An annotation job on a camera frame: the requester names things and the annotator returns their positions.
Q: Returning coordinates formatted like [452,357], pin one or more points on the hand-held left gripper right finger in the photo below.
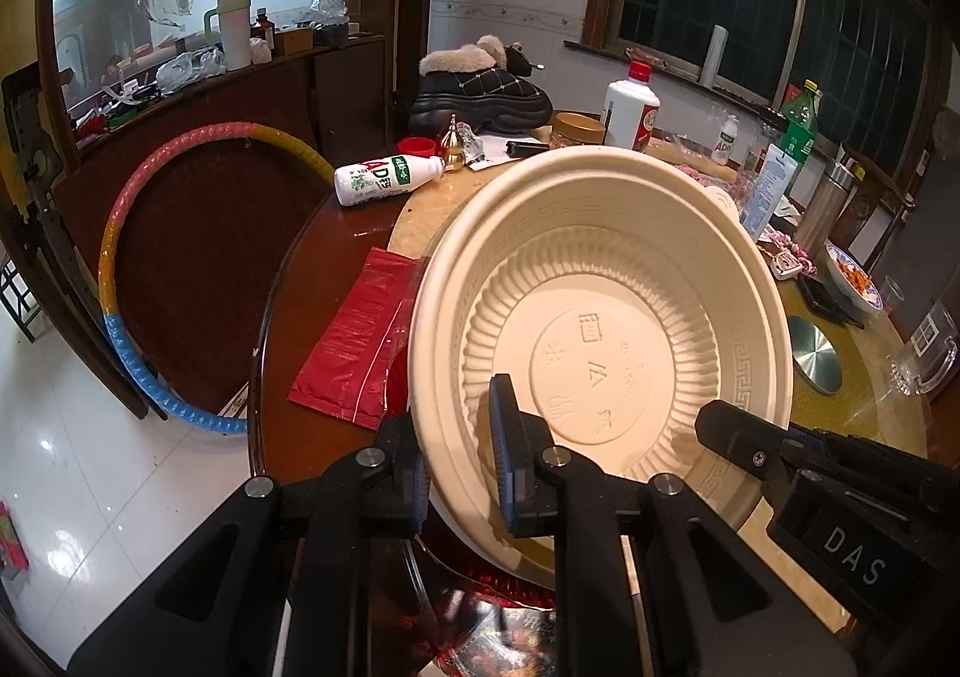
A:
[504,467]

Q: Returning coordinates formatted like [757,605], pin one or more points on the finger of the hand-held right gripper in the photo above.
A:
[742,448]

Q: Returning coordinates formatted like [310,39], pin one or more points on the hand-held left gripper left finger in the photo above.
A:
[401,497]

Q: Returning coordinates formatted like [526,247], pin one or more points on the red glass plate gold rim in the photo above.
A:
[487,617]

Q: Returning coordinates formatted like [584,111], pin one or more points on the large beige plastic bowl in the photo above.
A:
[600,317]

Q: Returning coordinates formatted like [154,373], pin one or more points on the steel turntable disc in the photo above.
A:
[816,354]

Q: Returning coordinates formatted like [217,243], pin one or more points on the gold glitter turntable mat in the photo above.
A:
[870,384]

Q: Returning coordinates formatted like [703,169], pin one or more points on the red plastic bag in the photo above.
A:
[352,339]

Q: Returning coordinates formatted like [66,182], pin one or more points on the black phone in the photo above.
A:
[825,302]

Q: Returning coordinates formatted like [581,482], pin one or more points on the white car key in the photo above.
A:
[786,264]

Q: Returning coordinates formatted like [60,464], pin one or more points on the blue patterned plate with food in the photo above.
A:
[855,276]

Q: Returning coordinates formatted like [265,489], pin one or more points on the glass beer mug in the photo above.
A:
[926,351]

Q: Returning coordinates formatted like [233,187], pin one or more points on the small clear plastic cup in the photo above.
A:
[891,294]

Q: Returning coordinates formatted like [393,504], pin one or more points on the stainless steel thermos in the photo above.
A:
[825,212]

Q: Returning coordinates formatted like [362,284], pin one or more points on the white squeeze tube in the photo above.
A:
[765,197]

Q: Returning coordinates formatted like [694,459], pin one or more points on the grey refrigerator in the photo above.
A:
[919,212]

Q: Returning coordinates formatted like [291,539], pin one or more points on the small white drink bottle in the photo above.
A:
[724,140]

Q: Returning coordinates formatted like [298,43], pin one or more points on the white milk drink bottle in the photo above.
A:
[382,178]

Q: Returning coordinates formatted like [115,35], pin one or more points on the gold bell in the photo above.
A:
[454,148]

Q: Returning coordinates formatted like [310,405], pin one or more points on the green plastic bottle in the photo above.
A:
[799,125]

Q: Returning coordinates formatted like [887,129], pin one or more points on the small red cap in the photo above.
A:
[416,146]

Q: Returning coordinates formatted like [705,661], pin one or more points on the amber jar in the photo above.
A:
[577,131]

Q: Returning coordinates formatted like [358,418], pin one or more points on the white liquor bottle red cap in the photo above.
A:
[630,114]

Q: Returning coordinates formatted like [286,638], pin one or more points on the colourful hula hoop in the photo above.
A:
[107,272]

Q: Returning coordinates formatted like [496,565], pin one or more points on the fur lined black shoes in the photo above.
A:
[480,92]

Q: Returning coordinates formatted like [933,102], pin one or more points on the colourful box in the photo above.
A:
[11,542]

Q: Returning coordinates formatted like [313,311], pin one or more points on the white paper roll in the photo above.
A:
[715,54]

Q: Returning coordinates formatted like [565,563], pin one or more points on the wooden sideboard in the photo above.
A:
[345,92]

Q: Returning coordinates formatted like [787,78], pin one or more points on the clear plastic bag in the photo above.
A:
[187,68]

